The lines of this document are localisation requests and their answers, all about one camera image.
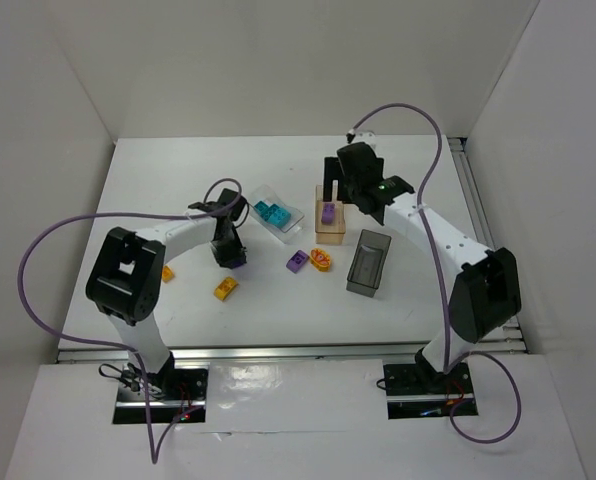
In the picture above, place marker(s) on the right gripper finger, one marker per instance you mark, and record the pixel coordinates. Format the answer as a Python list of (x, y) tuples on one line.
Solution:
[(333, 185), (349, 194)]

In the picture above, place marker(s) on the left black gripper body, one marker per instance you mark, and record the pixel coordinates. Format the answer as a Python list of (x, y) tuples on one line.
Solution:
[(229, 252)]

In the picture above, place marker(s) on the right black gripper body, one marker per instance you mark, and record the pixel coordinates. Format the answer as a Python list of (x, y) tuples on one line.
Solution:
[(332, 170)]

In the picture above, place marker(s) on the purple flower lego brick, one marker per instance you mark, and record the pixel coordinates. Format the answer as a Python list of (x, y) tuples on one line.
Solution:
[(328, 213)]

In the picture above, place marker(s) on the yellow curved lego brick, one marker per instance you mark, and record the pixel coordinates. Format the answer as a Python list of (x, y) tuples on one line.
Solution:
[(225, 288)]

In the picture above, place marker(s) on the small teal lego brick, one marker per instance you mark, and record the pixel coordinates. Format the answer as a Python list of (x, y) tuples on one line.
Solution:
[(261, 207)]

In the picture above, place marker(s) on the teal rectangular lego brick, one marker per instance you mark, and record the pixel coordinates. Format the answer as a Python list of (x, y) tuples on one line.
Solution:
[(267, 216)]

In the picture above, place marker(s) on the teal rounded lego brick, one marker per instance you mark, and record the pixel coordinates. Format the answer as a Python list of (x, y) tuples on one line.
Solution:
[(281, 218)]

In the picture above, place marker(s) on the yellow butterfly lego brick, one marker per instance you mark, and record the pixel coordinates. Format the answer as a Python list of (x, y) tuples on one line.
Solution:
[(320, 259)]

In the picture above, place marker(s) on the purple rounded lego brick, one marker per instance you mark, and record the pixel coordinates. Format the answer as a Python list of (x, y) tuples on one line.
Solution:
[(297, 261)]

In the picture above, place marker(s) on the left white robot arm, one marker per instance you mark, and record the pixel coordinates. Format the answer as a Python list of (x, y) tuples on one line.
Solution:
[(125, 281)]

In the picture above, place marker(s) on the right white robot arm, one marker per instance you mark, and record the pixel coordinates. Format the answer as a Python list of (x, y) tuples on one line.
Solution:
[(481, 285)]

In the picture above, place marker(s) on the orange translucent container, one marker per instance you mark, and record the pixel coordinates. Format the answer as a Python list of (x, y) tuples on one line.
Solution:
[(329, 234)]

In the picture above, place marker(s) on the clear plastic container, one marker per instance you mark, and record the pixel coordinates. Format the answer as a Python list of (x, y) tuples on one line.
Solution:
[(269, 196)]

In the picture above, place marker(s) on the small yellow lego brick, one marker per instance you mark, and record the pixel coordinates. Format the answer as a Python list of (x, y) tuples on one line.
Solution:
[(167, 274)]

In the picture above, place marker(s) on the dark grey translucent container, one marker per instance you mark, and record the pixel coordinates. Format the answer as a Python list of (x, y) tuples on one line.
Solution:
[(365, 273)]

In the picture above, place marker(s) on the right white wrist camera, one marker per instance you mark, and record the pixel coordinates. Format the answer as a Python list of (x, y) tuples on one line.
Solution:
[(366, 136)]

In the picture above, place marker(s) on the front aluminium rail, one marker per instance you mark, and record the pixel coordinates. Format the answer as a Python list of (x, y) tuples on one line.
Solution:
[(254, 353)]

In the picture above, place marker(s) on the aluminium rail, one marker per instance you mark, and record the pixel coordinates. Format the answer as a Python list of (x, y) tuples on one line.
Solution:
[(509, 337), (254, 353)]

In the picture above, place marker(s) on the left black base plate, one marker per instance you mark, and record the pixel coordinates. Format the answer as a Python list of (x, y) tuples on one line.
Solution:
[(186, 399)]

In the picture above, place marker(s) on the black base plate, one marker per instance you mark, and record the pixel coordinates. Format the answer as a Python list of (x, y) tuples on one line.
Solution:
[(186, 399), (409, 397)]

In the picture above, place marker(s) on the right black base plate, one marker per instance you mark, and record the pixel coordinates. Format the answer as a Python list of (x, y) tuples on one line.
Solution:
[(409, 397)]

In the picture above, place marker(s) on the right aluminium rail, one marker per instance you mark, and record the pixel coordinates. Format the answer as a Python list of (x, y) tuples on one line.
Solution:
[(509, 337)]

